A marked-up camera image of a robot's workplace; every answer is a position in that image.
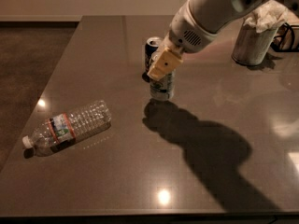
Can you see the blue pepsi can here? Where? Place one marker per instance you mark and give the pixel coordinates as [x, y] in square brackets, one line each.
[151, 46]

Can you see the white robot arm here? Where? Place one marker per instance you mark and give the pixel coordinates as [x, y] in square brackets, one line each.
[213, 15]

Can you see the white crumpled napkins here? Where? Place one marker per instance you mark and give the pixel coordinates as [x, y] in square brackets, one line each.
[269, 16]

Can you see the clear plastic water bottle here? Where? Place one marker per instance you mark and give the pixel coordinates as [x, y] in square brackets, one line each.
[65, 130]

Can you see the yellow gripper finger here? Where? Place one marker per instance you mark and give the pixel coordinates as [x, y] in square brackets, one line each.
[163, 62]

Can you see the metal cup holder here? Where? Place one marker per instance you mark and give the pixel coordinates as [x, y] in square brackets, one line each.
[251, 46]

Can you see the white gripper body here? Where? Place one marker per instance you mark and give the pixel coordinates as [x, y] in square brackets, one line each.
[187, 32]

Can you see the green 7up can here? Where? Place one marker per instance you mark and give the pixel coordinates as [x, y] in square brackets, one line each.
[162, 89]

